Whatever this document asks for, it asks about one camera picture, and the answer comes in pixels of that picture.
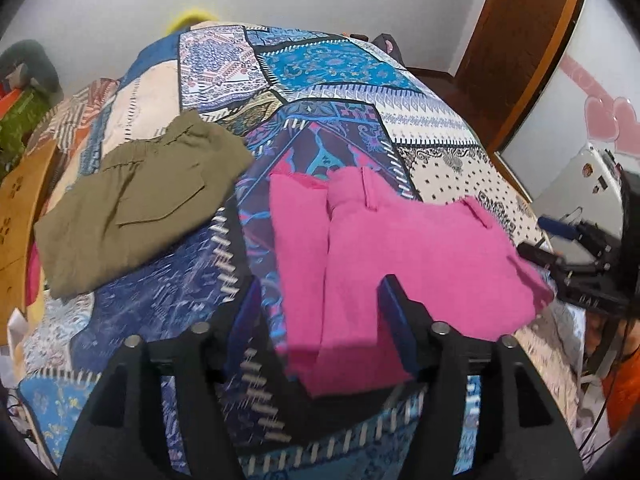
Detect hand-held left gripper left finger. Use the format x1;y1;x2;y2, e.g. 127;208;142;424
57;277;266;480

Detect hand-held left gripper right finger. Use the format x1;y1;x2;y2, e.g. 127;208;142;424
377;274;586;480

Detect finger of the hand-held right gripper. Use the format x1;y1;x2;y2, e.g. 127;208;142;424
537;216;608;257
517;242;567;274

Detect pink pants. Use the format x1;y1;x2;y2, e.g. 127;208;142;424
270;166;556;398

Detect olive green pants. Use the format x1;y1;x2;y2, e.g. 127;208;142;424
34;110;256;301

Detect white cabinet with stickers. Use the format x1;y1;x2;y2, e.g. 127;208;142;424
530;142;628;251

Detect person's orange clothing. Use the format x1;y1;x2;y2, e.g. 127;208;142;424
600;320;640;436

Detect wooden door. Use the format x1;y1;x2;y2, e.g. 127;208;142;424
447;0;588;151

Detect white cloth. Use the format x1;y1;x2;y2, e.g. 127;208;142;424
7;310;32;357

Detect grey backpack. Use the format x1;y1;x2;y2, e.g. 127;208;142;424
367;33;407;68

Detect wooden lap desk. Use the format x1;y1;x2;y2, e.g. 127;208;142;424
0;137;58;321

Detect blue patchwork bedsheet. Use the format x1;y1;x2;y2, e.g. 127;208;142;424
17;21;586;480

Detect orange striped quilt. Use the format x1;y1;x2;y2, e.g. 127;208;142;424
30;77;121;161

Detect yellow pillow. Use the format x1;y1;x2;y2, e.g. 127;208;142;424
167;7;221;36

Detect pink wall decal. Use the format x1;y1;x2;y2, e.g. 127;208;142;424
560;52;640;156

